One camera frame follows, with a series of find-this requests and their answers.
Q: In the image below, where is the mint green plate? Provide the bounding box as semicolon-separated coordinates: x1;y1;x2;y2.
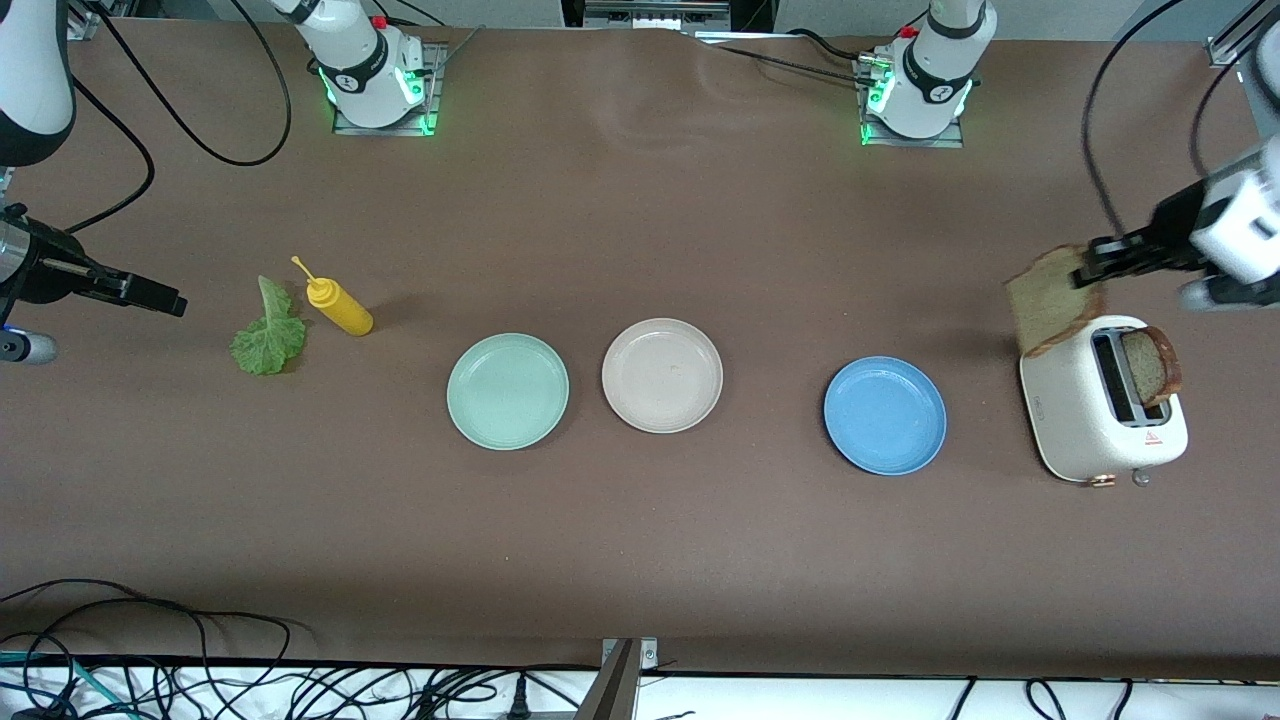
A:
446;332;571;452

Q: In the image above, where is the beige plate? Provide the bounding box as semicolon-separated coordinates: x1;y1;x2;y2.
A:
601;317;724;435

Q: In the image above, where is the black base cable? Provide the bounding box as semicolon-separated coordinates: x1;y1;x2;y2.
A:
785;28;881;63

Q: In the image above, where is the aluminium frame profile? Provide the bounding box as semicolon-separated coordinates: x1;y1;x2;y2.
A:
1205;0;1280;69

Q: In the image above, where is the black metal equipment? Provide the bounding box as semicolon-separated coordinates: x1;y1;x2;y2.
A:
560;0;776;37

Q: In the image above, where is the black braided cable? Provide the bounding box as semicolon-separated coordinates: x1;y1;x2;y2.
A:
698;38;867;87

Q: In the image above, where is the blue plate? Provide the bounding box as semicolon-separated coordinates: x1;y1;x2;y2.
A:
823;356;948;477

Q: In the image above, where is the black looped cable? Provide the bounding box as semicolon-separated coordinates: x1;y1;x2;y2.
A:
0;577;293;663

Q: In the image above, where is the cream white toaster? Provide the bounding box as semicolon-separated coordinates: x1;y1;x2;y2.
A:
1019;315;1190;489

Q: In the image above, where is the teal cable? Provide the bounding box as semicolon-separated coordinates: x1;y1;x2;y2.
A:
0;650;113;720

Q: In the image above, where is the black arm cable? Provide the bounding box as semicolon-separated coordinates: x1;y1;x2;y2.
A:
62;70;156;233
95;0;293;167
1080;0;1191;239

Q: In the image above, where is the green lettuce leaf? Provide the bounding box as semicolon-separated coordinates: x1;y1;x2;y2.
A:
229;275;308;377

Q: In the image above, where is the yellow squeeze bottle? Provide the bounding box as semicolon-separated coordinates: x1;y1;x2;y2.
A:
291;255;375;338

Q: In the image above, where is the brown bread slice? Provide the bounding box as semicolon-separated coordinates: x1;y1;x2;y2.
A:
1005;245;1108;358
1119;326;1184;407

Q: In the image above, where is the metal stand post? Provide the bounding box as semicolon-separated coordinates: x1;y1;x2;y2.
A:
573;637;661;720

